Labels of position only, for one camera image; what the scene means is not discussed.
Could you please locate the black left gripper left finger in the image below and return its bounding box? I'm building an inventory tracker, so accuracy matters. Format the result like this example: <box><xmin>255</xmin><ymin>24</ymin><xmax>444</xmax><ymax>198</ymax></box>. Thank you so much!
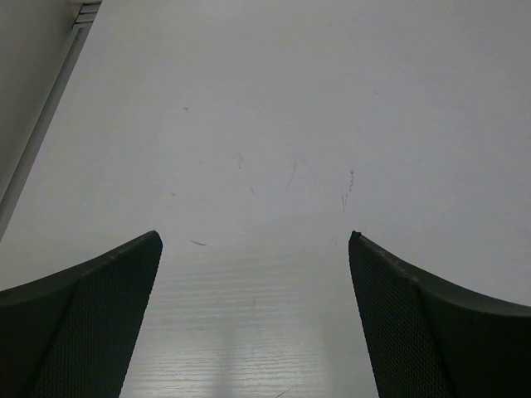
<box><xmin>1</xmin><ymin>231</ymin><xmax>163</xmax><ymax>397</ymax></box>

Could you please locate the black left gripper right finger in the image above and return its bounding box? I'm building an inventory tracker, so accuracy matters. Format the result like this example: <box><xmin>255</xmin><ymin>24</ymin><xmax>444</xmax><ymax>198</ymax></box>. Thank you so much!
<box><xmin>348</xmin><ymin>231</ymin><xmax>530</xmax><ymax>397</ymax></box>

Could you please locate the aluminium table edge rail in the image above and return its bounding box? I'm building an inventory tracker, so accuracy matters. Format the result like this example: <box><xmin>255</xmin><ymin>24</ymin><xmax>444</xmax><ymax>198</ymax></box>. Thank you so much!
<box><xmin>1</xmin><ymin>1</ymin><xmax>101</xmax><ymax>230</ymax></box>

